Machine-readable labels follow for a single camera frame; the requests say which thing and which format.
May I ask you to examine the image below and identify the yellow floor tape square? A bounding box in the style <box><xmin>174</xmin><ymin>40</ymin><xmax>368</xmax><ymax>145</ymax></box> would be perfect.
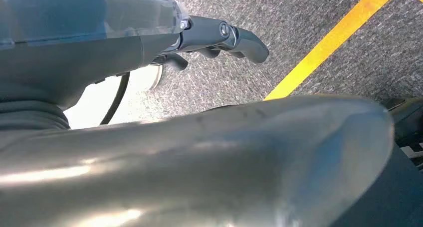
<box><xmin>264</xmin><ymin>0</ymin><xmax>423</xmax><ymax>101</ymax></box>

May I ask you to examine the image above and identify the white rounded shell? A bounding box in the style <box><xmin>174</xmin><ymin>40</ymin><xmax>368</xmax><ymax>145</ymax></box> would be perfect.
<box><xmin>64</xmin><ymin>65</ymin><xmax>163</xmax><ymax>130</ymax></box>

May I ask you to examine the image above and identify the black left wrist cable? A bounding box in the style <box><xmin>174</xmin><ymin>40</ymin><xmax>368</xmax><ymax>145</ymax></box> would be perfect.
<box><xmin>99</xmin><ymin>72</ymin><xmax>131</xmax><ymax>126</ymax></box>

